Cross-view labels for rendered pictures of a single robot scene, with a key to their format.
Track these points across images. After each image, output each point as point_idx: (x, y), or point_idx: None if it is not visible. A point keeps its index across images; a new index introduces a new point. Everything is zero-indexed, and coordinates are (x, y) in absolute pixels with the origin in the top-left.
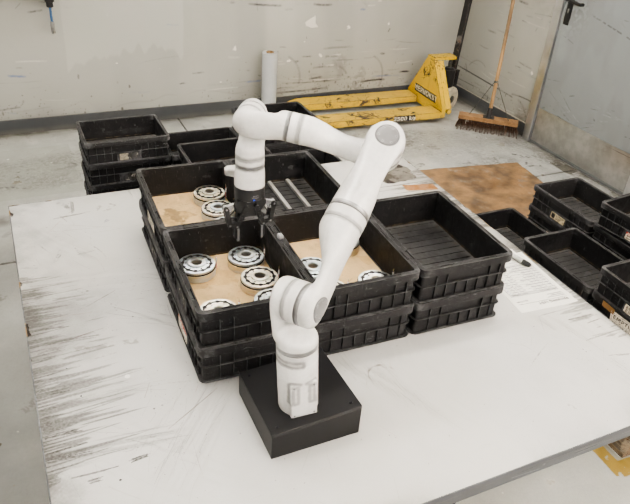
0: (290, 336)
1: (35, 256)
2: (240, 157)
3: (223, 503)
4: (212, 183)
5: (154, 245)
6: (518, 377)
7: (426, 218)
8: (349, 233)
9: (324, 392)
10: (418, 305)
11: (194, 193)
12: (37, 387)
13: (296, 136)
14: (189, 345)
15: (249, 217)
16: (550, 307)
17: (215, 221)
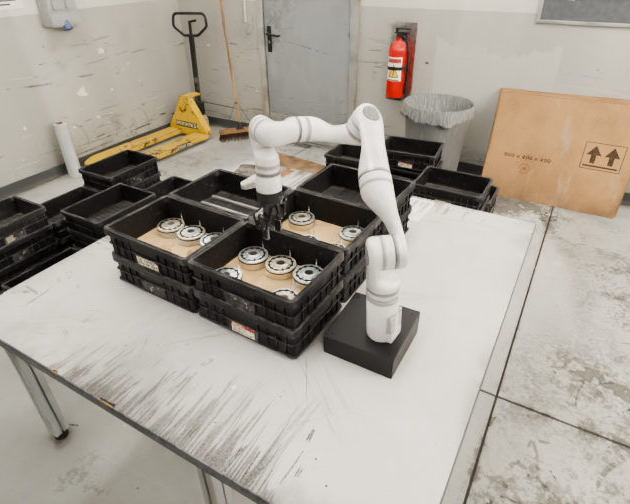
0: (386, 281)
1: (42, 343)
2: (266, 167)
3: (397, 425)
4: (163, 218)
5: (162, 281)
6: (455, 256)
7: (329, 185)
8: (392, 189)
9: None
10: None
11: (160, 229)
12: (170, 439)
13: (308, 134)
14: (259, 339)
15: (238, 225)
16: (427, 212)
17: (218, 238)
